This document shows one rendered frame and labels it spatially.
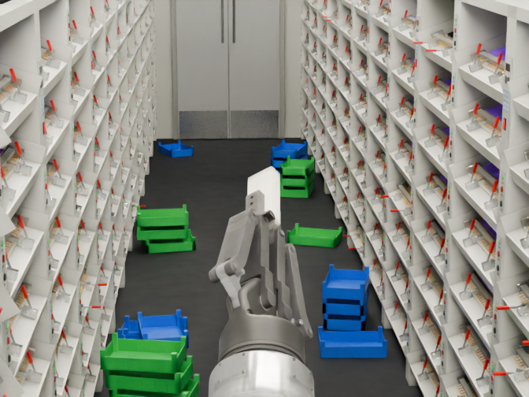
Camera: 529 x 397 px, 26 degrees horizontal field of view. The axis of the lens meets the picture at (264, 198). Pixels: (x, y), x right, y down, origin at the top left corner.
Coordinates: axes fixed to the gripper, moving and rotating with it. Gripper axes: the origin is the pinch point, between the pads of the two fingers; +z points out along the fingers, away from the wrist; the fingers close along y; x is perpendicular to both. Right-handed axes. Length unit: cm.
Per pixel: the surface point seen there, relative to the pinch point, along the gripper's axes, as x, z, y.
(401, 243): 133, 267, -289
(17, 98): 118, 142, -54
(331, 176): 261, 501, -437
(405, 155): 115, 294, -264
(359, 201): 195, 382, -360
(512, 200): 34, 147, -166
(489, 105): 45, 214, -189
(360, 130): 174, 404, -331
